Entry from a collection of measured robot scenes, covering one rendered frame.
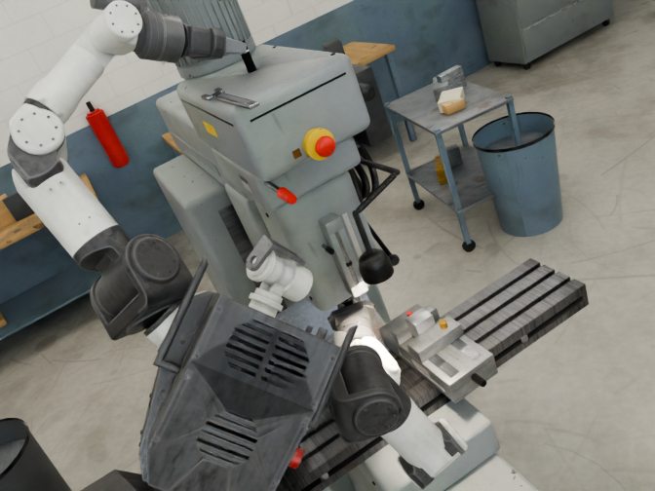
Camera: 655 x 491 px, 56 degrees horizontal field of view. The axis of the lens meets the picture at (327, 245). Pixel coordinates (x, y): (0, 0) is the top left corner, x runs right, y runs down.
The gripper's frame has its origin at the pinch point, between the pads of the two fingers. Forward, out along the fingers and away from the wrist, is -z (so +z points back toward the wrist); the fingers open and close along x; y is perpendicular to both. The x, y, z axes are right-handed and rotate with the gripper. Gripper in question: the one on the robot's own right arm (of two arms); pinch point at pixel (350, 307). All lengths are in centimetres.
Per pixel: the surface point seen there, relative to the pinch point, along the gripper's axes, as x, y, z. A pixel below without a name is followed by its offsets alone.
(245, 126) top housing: 2, -61, 26
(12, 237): 235, 31, -268
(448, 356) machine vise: -20.1, 22.5, 4.1
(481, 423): -22.4, 37.6, 15.8
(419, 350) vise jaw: -13.2, 18.4, 2.9
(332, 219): -5.2, -31.5, 12.1
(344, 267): -3.7, -19.3, 12.5
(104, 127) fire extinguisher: 173, 2, -367
